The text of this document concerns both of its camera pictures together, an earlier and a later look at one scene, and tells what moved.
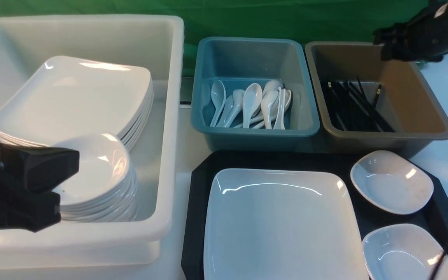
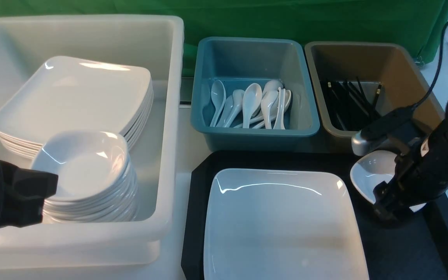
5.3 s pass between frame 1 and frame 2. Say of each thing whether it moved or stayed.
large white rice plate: stayed
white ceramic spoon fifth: stayed
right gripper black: moved
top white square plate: stayed
